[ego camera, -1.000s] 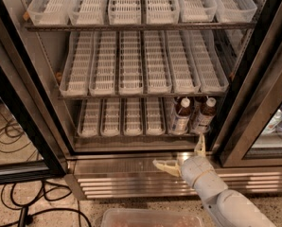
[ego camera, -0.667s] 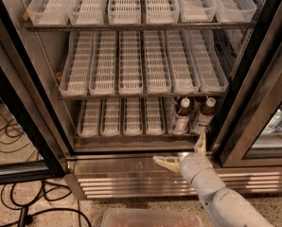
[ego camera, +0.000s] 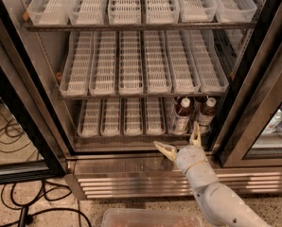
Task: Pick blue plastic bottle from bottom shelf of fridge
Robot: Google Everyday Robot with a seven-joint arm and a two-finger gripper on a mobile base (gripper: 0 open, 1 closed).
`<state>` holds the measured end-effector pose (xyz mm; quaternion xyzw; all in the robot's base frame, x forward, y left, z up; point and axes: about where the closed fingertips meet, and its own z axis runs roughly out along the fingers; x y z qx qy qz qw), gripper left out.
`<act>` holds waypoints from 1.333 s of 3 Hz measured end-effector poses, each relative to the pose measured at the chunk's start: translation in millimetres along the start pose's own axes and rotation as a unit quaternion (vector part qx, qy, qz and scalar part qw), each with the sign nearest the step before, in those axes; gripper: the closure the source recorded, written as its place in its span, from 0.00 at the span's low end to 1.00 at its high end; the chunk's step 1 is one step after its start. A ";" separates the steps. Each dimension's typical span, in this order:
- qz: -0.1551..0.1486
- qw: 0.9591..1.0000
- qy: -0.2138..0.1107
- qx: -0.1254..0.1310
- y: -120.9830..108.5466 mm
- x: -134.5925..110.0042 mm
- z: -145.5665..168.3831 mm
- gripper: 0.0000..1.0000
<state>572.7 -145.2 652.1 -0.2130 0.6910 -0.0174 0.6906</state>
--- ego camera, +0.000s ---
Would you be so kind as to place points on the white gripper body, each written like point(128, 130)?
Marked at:
point(190, 157)

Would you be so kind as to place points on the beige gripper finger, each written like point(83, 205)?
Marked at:
point(168, 150)
point(195, 138)

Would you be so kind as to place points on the brown bottle white cap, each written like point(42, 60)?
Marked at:
point(179, 117)
point(204, 115)

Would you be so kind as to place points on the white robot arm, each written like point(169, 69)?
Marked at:
point(219, 204)

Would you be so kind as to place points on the bottom shelf tray four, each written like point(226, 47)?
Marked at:
point(155, 124)

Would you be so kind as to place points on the shelf tray four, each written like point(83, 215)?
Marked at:
point(162, 12)
point(155, 124)
point(157, 71)

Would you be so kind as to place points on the middle shelf tray five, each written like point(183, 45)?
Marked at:
point(184, 75)

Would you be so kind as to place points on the bottom shelf tray three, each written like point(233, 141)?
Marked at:
point(132, 117)

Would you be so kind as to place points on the shelf tray three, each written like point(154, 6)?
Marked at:
point(124, 12)
point(130, 63)
point(132, 117)

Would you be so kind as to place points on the middle shelf tray six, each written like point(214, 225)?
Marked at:
point(212, 77)

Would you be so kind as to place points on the glass fridge door right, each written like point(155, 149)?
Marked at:
point(254, 96)

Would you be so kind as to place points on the glass fridge door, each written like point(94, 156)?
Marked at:
point(23, 97)
point(254, 96)

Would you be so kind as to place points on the middle shelf tray four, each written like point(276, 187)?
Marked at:
point(157, 71)

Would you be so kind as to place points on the bottom shelf tray two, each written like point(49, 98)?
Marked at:
point(110, 119)

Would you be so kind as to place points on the shelf tray two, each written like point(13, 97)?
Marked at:
point(110, 119)
point(102, 80)
point(87, 12)

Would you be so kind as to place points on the white bottle behind right door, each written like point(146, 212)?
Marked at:
point(271, 126)

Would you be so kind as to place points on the bottom shelf tray one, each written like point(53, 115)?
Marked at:
point(89, 118)

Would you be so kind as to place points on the shelf tray one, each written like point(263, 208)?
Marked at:
point(89, 118)
point(76, 71)
point(48, 12)

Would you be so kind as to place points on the middle shelf tray three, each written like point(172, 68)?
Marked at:
point(130, 63)

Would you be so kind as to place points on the middle shelf tray two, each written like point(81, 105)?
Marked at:
point(102, 80)

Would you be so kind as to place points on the stainless steel display fridge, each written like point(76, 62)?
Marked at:
point(103, 167)

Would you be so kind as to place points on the middle shelf tray one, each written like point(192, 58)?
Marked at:
point(76, 71)

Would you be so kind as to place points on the top shelf tray five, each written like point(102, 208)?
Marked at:
point(195, 11)

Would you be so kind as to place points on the top shelf tray four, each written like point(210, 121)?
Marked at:
point(162, 12)

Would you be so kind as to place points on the top shelf tray six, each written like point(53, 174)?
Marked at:
point(235, 11)

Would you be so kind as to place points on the top shelf tray three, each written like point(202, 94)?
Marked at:
point(124, 12)

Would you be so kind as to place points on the glass fridge door left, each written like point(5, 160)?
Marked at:
point(23, 97)

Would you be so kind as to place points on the top shelf tray two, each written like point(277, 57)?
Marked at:
point(87, 12)

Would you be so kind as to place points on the top shelf tray one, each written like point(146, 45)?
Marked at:
point(48, 12)

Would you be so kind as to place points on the clear plastic container on floor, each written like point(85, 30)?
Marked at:
point(148, 218)

